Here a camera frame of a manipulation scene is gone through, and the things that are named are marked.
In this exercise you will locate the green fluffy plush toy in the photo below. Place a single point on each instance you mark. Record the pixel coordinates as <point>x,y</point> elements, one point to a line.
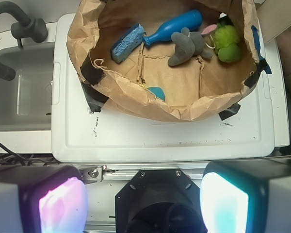
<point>226,40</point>

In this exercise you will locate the blue sponge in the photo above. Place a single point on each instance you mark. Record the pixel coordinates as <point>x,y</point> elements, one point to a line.
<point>121,50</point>

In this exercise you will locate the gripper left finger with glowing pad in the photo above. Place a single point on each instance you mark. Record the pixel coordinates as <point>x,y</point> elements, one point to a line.
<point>42,199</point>

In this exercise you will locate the dark grey faucet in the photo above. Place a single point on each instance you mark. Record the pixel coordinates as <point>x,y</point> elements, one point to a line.
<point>26,26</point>

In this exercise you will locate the aluminium rail with bracket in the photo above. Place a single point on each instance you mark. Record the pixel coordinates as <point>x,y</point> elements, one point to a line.
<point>124,172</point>

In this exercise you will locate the blue plastic bottle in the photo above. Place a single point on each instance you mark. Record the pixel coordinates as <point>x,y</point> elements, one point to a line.
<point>191,20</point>

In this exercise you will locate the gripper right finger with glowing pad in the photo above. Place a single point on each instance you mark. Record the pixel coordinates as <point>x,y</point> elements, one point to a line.
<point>247,196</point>

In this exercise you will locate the grey sink basin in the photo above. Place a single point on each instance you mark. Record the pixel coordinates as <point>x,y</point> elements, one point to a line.
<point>25,102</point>

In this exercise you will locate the blue round object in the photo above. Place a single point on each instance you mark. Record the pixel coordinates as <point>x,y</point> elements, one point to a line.
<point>158,92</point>

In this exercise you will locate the grey plush mouse toy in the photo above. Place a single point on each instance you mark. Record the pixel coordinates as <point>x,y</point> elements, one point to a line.
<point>189,44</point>

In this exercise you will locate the brown paper bag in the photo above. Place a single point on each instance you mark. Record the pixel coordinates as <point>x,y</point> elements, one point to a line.
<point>195,90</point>

